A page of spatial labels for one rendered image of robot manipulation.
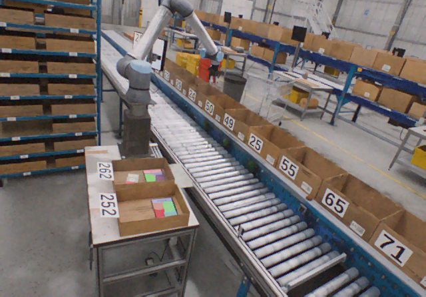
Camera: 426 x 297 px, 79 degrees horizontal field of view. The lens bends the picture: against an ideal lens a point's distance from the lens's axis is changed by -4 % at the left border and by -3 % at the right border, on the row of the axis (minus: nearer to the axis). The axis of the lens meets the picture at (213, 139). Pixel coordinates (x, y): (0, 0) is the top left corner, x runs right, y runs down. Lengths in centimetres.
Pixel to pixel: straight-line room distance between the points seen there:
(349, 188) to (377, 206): 21
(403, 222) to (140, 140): 184
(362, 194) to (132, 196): 150
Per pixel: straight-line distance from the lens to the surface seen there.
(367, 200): 206
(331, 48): 736
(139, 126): 209
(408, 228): 200
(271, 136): 252
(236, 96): 586
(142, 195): 175
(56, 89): 288
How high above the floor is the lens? 189
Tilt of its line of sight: 26 degrees down
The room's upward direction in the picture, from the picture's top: 11 degrees clockwise
